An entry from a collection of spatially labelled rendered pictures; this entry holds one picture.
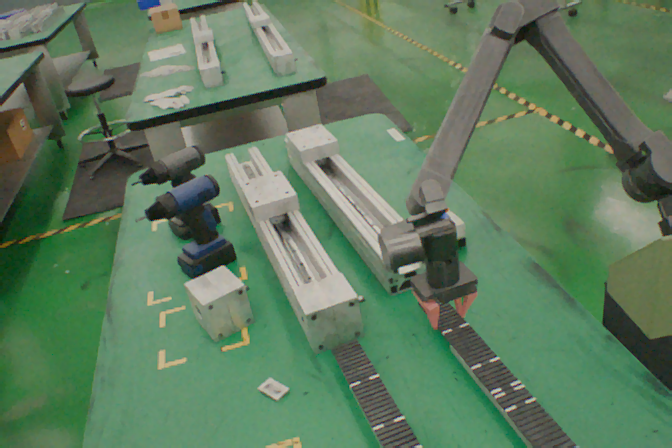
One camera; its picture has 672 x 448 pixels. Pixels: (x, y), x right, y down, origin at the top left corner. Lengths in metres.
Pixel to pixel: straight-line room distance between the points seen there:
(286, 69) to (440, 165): 1.96
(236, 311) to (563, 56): 0.78
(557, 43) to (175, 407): 0.95
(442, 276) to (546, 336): 0.22
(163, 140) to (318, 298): 1.89
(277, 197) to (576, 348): 0.73
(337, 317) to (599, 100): 0.61
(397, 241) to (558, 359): 0.34
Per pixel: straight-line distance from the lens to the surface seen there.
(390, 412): 0.96
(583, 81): 1.20
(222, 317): 1.20
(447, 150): 1.05
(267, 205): 1.41
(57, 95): 6.33
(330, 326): 1.10
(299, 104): 2.87
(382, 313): 1.19
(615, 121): 1.19
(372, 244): 1.25
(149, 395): 1.18
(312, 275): 1.24
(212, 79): 2.98
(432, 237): 0.98
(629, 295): 1.16
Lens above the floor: 1.52
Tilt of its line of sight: 30 degrees down
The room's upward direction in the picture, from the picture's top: 11 degrees counter-clockwise
